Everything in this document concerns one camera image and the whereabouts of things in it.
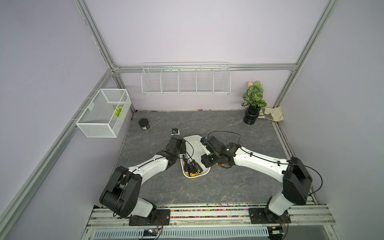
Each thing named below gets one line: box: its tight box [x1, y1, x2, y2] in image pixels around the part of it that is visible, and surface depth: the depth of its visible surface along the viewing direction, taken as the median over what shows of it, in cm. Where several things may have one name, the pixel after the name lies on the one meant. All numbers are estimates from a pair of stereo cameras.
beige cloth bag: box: [261, 105, 284, 122], surface depth 121 cm
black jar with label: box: [138, 118, 150, 131], surface depth 111 cm
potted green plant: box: [241, 80, 267, 125], surface depth 101 cm
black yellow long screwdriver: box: [188, 154, 203, 173], surface depth 89 cm
